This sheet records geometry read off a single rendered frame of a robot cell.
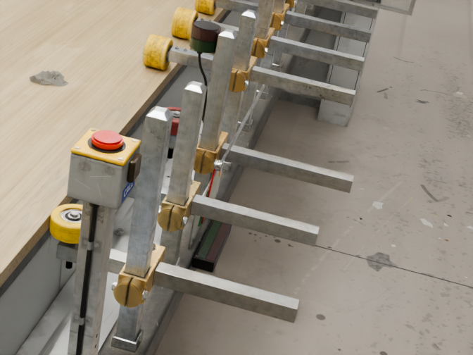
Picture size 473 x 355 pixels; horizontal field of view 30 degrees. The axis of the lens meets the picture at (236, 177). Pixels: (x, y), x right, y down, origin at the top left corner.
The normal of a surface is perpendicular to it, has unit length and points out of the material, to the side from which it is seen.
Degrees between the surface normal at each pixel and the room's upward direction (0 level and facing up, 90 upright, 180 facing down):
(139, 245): 90
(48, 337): 0
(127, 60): 0
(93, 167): 90
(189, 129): 90
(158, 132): 90
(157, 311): 0
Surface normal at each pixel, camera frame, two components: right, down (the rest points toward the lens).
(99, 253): -0.22, 0.44
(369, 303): 0.17, -0.86
